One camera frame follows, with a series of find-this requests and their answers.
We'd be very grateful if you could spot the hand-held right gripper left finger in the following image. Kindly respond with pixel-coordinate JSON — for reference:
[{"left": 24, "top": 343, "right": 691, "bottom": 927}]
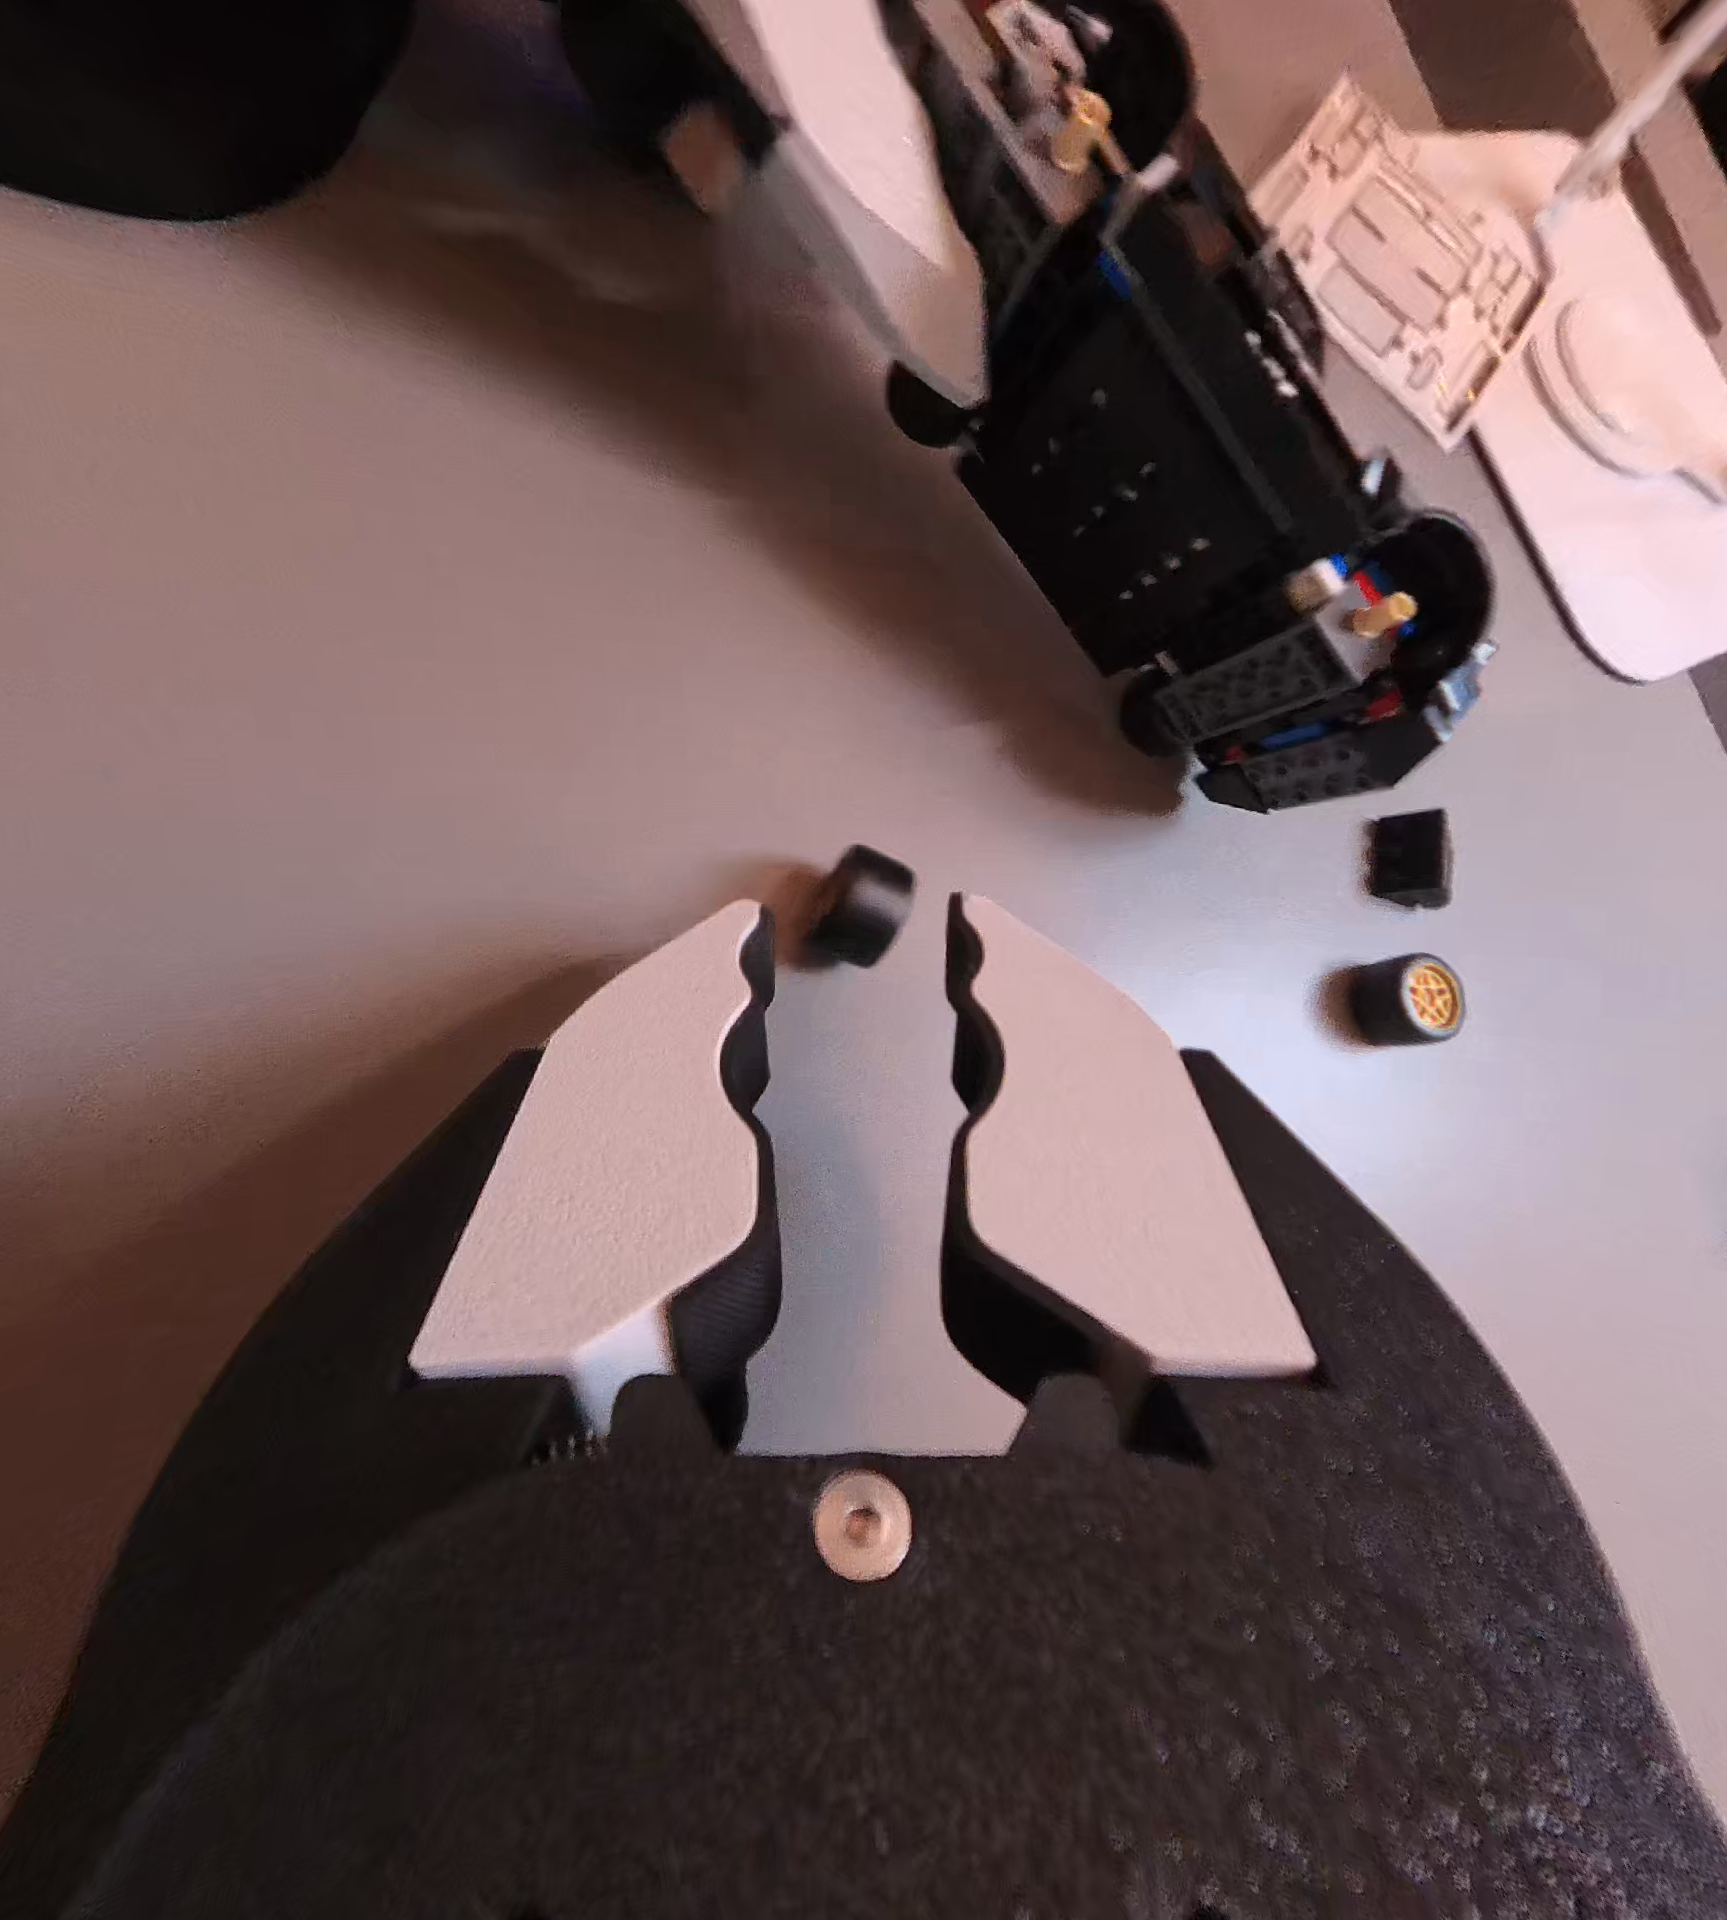
[{"left": 407, "top": 900, "right": 781, "bottom": 1447}]

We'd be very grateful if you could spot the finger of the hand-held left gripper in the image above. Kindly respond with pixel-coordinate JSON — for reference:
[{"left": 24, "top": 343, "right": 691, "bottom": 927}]
[{"left": 729, "top": 0, "right": 985, "bottom": 407}]

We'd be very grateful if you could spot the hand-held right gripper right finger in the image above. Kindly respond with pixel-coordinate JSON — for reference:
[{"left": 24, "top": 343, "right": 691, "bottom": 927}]
[{"left": 941, "top": 891, "right": 1321, "bottom": 1411}]

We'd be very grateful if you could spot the black lego wheel gold hub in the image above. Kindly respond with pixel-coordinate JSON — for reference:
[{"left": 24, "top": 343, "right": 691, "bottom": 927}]
[
  {"left": 1349, "top": 954, "right": 1467, "bottom": 1045},
  {"left": 797, "top": 845, "right": 919, "bottom": 971}
]

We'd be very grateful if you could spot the black lego car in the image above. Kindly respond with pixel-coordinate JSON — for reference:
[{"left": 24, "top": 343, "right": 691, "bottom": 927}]
[{"left": 887, "top": 0, "right": 1495, "bottom": 811}]

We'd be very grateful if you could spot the small black lego brick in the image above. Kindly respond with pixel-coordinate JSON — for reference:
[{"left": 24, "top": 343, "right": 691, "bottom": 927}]
[{"left": 1367, "top": 809, "right": 1453, "bottom": 907}]

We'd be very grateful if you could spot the white sticker sheet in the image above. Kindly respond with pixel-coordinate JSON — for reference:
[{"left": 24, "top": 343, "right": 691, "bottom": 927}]
[{"left": 1247, "top": 75, "right": 1549, "bottom": 452}]

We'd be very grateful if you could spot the black dimpled wrist rest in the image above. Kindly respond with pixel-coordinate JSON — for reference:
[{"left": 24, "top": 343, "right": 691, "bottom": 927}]
[{"left": 0, "top": 0, "right": 409, "bottom": 218}]

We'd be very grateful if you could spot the white booklet stand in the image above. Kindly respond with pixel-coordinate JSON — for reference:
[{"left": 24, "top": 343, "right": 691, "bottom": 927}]
[{"left": 1419, "top": 0, "right": 1727, "bottom": 685}]

